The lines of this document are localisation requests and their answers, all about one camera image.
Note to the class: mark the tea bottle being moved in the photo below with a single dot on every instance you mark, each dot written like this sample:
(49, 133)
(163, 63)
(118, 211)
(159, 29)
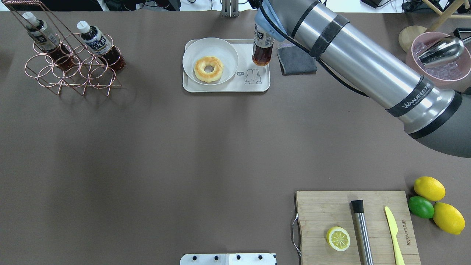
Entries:
(263, 46)

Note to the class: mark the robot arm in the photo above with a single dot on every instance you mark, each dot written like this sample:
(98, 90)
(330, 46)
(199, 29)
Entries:
(437, 118)

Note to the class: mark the cream serving tray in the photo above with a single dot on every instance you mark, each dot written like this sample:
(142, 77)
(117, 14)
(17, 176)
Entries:
(240, 74)

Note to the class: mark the tea bottle front in rack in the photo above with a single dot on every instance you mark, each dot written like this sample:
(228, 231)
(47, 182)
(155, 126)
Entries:
(101, 46)

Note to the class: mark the tea bottle in rack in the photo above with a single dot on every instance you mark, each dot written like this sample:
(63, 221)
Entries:
(47, 41)
(101, 46)

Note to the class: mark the tea bottle back in rack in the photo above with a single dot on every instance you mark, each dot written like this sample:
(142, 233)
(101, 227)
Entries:
(47, 41)

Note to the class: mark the glazed donut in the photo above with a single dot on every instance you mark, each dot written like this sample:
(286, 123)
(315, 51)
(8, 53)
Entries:
(208, 69)

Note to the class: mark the white plate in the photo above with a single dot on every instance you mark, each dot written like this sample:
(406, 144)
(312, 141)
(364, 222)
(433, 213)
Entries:
(211, 47)

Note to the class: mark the grey folded cloth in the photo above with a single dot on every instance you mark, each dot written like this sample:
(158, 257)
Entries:
(295, 61)

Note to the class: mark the bamboo cutting board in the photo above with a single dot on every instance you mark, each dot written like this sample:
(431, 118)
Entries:
(320, 210)

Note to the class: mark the half lemon slice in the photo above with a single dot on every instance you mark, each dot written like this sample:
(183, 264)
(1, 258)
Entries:
(338, 238)

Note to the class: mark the steel muddler stick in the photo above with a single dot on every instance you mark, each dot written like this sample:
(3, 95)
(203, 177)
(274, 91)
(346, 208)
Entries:
(364, 242)

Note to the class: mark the wooden cup tree stand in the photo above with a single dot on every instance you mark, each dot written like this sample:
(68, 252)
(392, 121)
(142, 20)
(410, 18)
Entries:
(408, 34)

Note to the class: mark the green lime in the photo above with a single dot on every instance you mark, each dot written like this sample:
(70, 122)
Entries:
(421, 207)

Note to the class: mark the yellow lemon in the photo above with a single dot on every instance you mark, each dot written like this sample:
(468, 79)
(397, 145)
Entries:
(448, 218)
(429, 188)

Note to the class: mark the yellow plastic knife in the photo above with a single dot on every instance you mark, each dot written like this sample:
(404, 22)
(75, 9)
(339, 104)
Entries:
(393, 232)

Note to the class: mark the clear plastic ice cubes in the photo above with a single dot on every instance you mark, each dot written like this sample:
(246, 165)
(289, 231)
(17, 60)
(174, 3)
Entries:
(451, 71)

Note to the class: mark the pink bowl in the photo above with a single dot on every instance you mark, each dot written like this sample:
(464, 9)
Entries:
(429, 38)

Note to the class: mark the steel ice scoop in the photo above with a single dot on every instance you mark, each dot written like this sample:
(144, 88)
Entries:
(444, 51)

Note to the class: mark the aluminium frame post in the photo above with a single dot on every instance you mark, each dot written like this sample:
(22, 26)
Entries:
(230, 8)

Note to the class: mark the copper wire bottle rack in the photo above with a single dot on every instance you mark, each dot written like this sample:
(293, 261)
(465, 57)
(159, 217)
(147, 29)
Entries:
(88, 73)

